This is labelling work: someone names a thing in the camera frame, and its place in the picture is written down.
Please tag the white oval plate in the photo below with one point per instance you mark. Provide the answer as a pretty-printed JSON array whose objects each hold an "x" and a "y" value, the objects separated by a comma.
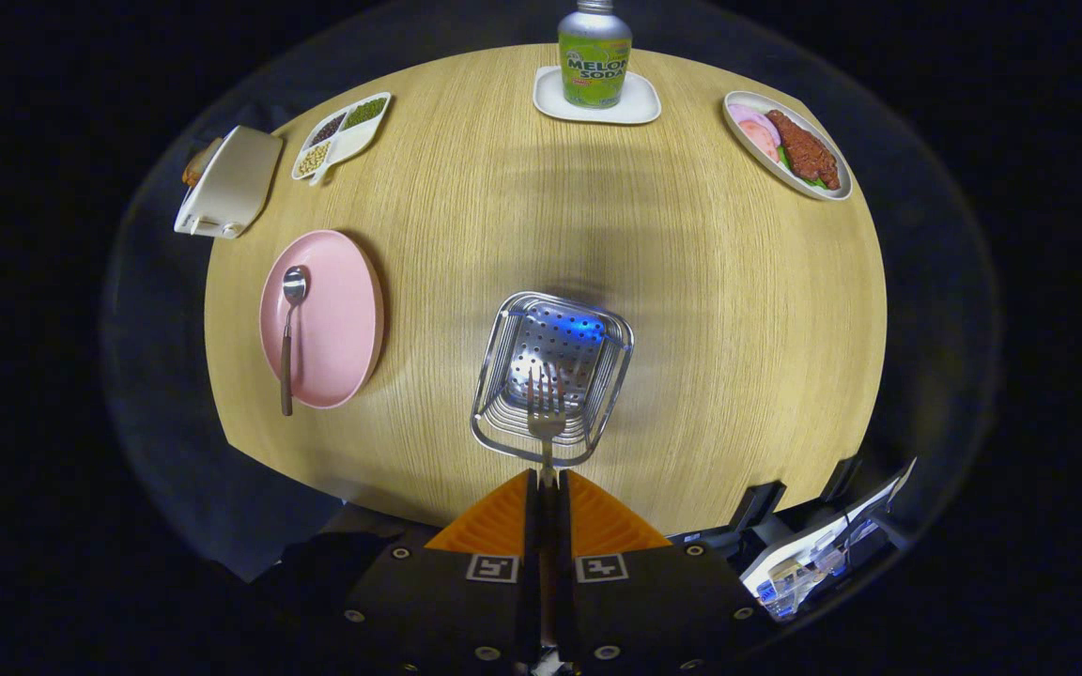
[{"x": 748, "y": 155}]

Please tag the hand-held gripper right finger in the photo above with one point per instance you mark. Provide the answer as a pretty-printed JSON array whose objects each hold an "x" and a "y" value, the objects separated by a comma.
[{"x": 564, "y": 563}]

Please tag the white square coaster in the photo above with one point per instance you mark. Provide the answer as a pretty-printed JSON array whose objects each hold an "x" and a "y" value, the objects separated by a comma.
[{"x": 640, "y": 105}]

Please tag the white divided dish with beans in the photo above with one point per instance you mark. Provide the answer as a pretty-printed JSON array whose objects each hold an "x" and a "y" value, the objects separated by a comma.
[{"x": 342, "y": 141}]

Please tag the cream toaster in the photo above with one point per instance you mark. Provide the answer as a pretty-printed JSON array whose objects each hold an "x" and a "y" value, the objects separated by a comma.
[{"x": 236, "y": 178}]

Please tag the pink ham slices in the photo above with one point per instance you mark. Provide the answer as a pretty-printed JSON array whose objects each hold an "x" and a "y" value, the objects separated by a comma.
[{"x": 755, "y": 131}]

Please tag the pink round plate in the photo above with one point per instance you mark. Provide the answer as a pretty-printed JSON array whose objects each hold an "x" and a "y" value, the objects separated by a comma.
[{"x": 334, "y": 319}]

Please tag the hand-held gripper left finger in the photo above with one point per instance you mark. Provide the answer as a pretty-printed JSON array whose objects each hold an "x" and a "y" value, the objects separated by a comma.
[{"x": 532, "y": 563}]

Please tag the brown meat patty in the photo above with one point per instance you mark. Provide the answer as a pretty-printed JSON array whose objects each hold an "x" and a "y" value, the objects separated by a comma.
[{"x": 804, "y": 150}]

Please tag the toasted bread slice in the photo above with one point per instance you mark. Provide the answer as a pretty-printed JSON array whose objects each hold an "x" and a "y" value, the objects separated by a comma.
[{"x": 198, "y": 164}]

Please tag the green soda bottle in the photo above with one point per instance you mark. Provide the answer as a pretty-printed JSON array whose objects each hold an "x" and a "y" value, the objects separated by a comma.
[{"x": 595, "y": 56}]

